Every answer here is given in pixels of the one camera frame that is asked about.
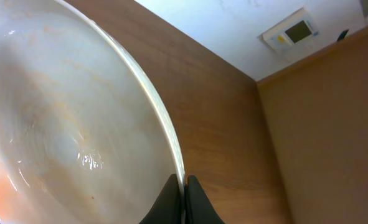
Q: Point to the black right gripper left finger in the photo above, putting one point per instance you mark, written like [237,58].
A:
[167,207]

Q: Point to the white wall control panel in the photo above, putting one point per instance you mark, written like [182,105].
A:
[296,28]

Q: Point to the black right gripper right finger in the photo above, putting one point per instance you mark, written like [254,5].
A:
[199,209]

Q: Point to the white plate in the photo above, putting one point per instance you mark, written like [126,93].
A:
[84,135]

